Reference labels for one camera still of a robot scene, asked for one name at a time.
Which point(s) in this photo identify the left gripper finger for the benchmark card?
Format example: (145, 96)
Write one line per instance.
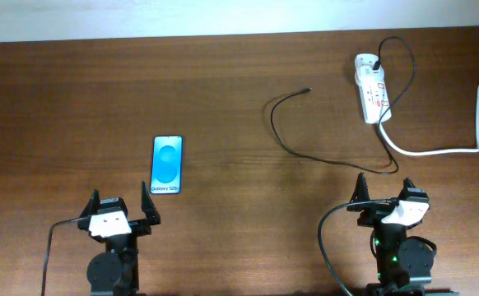
(148, 207)
(92, 205)

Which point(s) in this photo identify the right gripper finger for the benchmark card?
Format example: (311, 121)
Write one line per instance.
(360, 194)
(408, 189)

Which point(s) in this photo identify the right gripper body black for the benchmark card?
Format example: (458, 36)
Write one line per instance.
(374, 214)

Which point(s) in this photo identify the blue Galaxy smartphone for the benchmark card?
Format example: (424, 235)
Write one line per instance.
(166, 169)

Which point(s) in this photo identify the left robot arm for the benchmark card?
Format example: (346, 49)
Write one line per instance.
(115, 270)

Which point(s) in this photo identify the white charger adapter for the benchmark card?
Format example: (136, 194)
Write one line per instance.
(365, 74)

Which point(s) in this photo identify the white power strip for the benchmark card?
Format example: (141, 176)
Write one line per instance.
(373, 97)

